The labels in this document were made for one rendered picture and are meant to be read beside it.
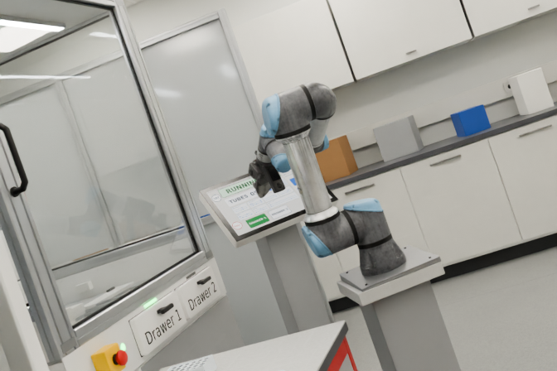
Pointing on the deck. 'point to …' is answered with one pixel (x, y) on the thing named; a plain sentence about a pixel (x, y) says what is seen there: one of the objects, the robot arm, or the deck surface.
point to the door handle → (15, 162)
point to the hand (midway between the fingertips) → (262, 196)
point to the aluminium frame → (36, 285)
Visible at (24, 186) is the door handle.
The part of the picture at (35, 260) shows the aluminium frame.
